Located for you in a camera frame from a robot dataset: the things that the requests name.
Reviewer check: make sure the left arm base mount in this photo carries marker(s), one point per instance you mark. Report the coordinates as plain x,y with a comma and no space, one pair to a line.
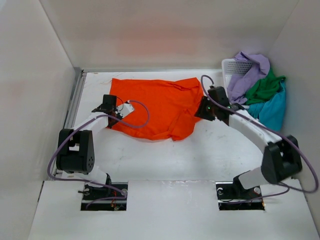
96,198

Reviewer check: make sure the green t shirt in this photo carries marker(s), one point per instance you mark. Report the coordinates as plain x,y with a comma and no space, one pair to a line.
264,89

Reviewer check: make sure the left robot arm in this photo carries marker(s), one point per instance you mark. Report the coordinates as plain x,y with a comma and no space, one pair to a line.
77,155

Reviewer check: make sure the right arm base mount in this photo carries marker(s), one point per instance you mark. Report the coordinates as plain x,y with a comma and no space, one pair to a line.
231,199

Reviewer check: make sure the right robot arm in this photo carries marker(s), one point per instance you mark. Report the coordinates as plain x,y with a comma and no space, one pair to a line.
280,158

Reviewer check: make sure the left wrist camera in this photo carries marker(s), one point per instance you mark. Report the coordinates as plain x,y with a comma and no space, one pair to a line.
123,110

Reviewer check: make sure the lilac t shirt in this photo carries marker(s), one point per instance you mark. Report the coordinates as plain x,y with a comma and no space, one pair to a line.
240,84

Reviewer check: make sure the white laundry basket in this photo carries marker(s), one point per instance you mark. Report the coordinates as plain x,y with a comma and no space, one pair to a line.
237,69

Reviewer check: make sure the orange t shirt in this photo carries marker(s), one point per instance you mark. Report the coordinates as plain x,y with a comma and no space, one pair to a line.
162,109

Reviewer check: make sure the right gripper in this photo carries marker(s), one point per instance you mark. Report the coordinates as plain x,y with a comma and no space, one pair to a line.
204,111

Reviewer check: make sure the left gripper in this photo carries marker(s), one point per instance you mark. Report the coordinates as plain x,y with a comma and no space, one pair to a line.
115,116

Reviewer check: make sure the teal t shirt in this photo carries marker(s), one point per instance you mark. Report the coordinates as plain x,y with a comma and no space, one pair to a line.
271,113

